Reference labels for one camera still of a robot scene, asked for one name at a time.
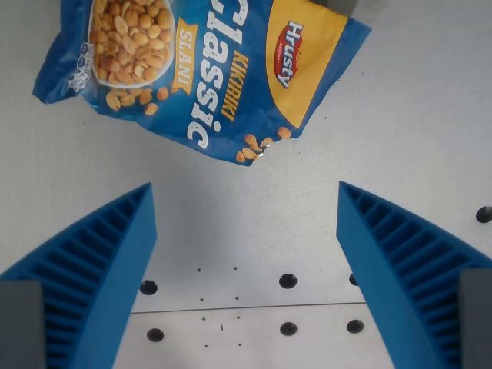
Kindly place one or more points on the blue peanut snack bag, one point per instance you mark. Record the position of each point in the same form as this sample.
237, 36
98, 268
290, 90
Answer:
200, 73

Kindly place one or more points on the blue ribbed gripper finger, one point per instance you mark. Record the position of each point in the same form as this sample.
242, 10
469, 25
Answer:
96, 276
388, 269

